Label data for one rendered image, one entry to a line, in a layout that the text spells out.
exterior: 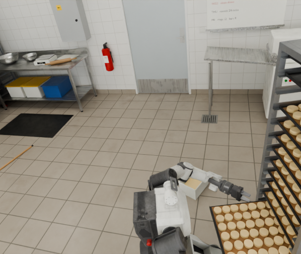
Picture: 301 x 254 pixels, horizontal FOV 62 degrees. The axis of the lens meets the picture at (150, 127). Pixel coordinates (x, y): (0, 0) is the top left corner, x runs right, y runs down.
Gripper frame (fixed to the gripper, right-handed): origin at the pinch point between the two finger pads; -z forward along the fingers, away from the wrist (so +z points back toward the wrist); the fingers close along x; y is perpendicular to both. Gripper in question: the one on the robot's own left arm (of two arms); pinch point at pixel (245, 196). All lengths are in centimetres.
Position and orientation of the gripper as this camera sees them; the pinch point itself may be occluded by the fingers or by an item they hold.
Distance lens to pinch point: 190.1
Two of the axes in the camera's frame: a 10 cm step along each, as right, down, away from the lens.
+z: -7.3, -3.0, 6.2
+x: -1.4, -8.2, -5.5
